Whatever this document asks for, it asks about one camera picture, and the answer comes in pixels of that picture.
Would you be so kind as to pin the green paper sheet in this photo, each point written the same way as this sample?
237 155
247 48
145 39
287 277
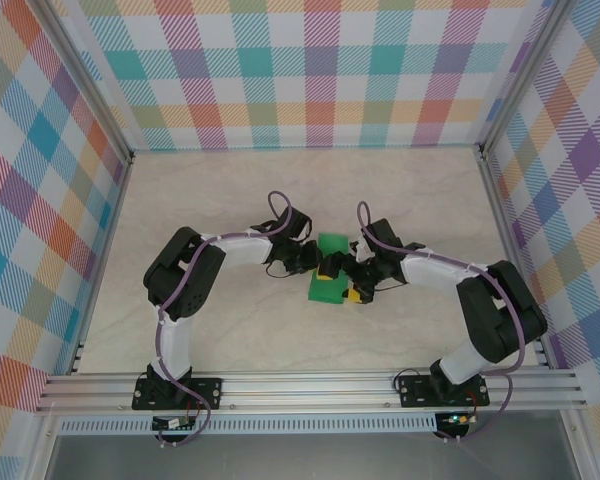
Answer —
325 292

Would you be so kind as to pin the small circuit board with light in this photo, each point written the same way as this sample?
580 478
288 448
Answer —
457 419

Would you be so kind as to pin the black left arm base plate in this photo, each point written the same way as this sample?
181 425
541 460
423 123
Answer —
207 392

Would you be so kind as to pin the aluminium side rail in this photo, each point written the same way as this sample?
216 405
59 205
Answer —
115 210
500 215

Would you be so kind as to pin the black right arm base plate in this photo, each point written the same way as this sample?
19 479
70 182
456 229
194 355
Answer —
415 392

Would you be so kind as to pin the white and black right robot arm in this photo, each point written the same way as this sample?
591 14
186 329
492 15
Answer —
500 310

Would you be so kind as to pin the aluminium corner post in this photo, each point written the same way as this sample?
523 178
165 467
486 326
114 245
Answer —
80 75
525 80

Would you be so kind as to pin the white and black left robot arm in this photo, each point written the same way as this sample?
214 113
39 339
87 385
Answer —
180 280

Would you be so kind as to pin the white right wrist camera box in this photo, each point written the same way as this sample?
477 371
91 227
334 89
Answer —
364 251

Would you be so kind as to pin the grey metal shelf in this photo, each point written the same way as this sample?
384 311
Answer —
305 457

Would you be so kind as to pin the long aluminium mounting rail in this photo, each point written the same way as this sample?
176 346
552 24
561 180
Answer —
305 392

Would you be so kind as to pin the small black circuit board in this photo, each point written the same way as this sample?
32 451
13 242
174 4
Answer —
170 424

